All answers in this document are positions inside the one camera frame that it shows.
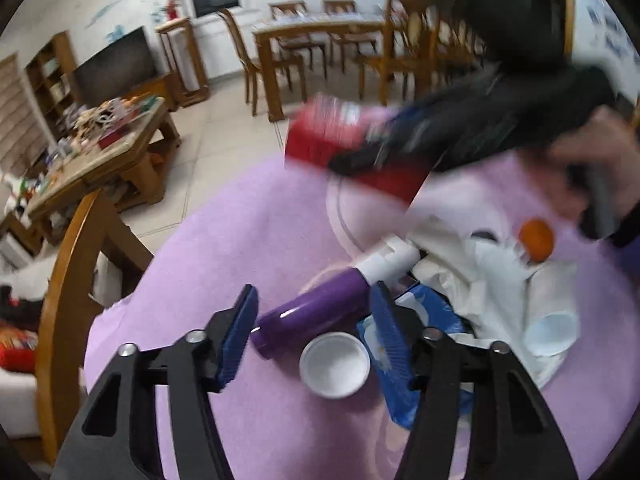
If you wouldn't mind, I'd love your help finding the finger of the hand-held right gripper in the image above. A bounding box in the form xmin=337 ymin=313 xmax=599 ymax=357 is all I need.
xmin=367 ymin=100 xmax=451 ymax=146
xmin=330 ymin=137 xmax=441 ymax=177

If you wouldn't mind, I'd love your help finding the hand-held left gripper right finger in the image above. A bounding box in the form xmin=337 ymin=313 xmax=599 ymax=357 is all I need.
xmin=369 ymin=281 xmax=581 ymax=480

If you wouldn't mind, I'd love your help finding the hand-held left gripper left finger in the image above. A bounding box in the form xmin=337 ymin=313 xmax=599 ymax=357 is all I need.
xmin=50 ymin=284 xmax=260 ymax=480

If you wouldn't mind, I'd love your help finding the white round lid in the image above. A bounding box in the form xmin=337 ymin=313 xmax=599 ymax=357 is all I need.
xmin=299 ymin=332 xmax=372 ymax=400

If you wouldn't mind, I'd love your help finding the red drink carton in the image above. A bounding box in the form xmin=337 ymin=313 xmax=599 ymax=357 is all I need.
xmin=284 ymin=94 xmax=433 ymax=206

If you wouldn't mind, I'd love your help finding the purple bottle with white top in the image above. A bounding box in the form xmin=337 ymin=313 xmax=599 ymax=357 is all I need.
xmin=250 ymin=237 xmax=421 ymax=361

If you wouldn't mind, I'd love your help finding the white tissue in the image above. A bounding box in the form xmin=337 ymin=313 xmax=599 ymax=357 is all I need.
xmin=405 ymin=215 xmax=526 ymax=341

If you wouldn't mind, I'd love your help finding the person's right hand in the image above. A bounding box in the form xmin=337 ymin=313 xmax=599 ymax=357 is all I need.
xmin=550 ymin=107 xmax=640 ymax=221

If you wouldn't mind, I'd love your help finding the blue plastic packet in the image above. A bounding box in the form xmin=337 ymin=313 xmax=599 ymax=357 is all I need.
xmin=356 ymin=284 xmax=476 ymax=431

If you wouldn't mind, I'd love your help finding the purple tablecloth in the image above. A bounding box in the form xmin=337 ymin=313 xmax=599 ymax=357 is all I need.
xmin=85 ymin=152 xmax=640 ymax=480

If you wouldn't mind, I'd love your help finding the wooden dining table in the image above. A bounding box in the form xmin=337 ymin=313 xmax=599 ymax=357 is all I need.
xmin=251 ymin=14 xmax=401 ymax=122

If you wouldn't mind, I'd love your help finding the orange fruit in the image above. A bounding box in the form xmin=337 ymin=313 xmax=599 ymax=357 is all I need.
xmin=518 ymin=219 xmax=555 ymax=263

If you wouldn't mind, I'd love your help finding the white paper cup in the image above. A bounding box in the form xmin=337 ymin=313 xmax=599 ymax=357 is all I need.
xmin=525 ymin=265 xmax=581 ymax=358

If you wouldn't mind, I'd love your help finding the wooden sofa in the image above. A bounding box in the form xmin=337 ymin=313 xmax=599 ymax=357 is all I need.
xmin=0 ymin=187 xmax=156 ymax=466

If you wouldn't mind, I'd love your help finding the wooden coffee table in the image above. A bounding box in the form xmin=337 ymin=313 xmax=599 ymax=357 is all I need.
xmin=27 ymin=96 xmax=181 ymax=246

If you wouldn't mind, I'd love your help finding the tall wooden plant stand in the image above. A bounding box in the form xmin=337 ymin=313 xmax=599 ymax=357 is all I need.
xmin=155 ymin=16 xmax=211 ymax=108

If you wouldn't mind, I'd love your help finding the red cushion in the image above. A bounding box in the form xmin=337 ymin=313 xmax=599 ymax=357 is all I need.
xmin=0 ymin=322 xmax=38 ymax=373

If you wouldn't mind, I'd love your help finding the wooden television cabinet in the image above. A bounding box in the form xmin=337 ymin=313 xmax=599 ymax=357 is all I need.
xmin=125 ymin=72 xmax=178 ymax=113

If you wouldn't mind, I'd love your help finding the flat red box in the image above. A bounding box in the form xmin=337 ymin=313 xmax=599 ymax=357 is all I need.
xmin=97 ymin=127 xmax=131 ymax=150

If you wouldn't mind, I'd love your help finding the black television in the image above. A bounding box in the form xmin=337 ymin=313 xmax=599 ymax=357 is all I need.
xmin=72 ymin=26 xmax=160 ymax=103

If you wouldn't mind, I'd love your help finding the beige roller blind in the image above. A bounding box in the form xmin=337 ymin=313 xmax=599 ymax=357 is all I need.
xmin=0 ymin=55 xmax=51 ymax=181

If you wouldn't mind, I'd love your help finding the wooden bookshelf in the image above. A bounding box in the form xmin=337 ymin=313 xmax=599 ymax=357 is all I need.
xmin=25 ymin=31 xmax=81 ymax=121

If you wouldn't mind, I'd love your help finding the wooden door frame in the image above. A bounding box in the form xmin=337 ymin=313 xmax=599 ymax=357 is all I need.
xmin=562 ymin=0 xmax=576 ymax=58

